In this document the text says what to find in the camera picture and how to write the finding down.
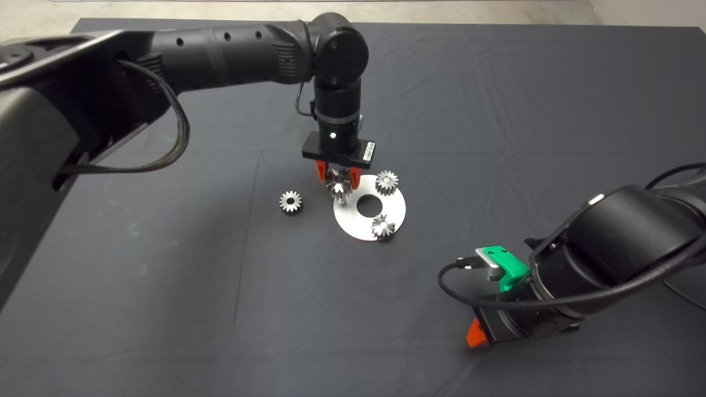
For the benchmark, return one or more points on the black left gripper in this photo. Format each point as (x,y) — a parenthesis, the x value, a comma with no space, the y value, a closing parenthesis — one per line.
(336,149)

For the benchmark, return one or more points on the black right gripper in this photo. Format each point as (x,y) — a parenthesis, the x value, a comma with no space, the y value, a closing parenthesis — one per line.
(510,320)

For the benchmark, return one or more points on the large steel gear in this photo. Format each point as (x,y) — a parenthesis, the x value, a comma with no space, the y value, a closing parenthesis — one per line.
(338,186)

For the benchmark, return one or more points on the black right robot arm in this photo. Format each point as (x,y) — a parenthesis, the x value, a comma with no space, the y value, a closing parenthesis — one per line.
(623,248)

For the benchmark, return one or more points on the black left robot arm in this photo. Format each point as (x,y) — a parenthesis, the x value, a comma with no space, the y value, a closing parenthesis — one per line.
(220,52)

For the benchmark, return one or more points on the small steel gear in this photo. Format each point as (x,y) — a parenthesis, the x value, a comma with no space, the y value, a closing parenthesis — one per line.
(297,207)
(384,230)
(386,186)

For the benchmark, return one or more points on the round metal plate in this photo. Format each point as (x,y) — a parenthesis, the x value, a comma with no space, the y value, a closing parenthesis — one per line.
(358,229)

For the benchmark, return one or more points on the dark grey table cloth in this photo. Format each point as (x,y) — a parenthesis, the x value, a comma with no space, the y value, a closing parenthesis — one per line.
(496,110)

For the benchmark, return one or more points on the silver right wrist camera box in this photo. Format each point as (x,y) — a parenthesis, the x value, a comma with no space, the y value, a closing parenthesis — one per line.
(491,264)

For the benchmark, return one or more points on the green right camera mount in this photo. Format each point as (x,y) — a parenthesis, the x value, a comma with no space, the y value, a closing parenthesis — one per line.
(513,273)

